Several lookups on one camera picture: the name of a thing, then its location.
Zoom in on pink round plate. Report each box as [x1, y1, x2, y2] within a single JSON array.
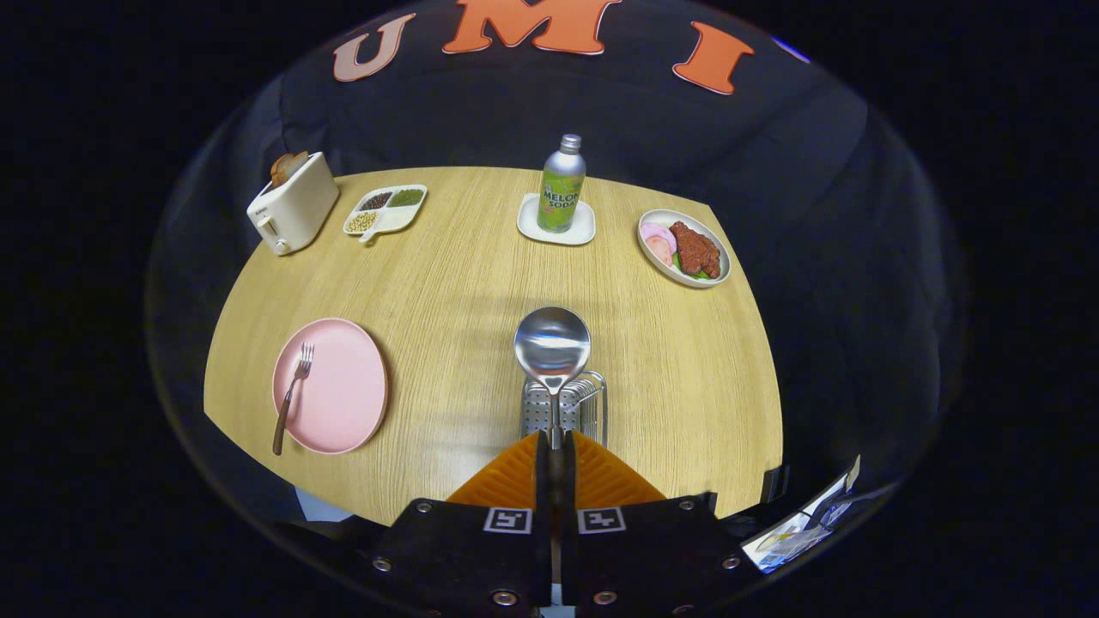
[[272, 318, 390, 455]]

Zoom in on white toaster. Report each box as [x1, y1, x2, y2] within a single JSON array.
[[247, 152, 340, 257]]

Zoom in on fork with wooden handle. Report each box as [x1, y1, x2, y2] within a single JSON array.
[[272, 343, 315, 457]]

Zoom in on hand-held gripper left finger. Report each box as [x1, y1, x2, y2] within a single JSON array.
[[367, 431, 551, 618]]

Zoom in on white square coaster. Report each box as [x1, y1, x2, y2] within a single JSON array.
[[517, 193, 597, 246]]

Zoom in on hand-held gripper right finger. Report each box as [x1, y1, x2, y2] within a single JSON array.
[[562, 431, 760, 618]]

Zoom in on green label drink bottle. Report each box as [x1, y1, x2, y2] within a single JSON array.
[[537, 134, 587, 234]]

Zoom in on white divided dish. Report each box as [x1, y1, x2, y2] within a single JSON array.
[[343, 185, 428, 245]]

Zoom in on metal cutlery rack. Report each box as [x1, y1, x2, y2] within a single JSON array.
[[521, 371, 609, 449]]

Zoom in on glossy printed sheet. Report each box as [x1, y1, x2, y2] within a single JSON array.
[[741, 455, 862, 574]]

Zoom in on white oval food plate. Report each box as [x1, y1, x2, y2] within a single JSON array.
[[637, 209, 732, 288]]

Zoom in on metal spoon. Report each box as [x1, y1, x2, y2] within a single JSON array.
[[514, 306, 592, 451]]

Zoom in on brown fried meat piece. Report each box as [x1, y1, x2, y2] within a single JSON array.
[[668, 221, 722, 280]]

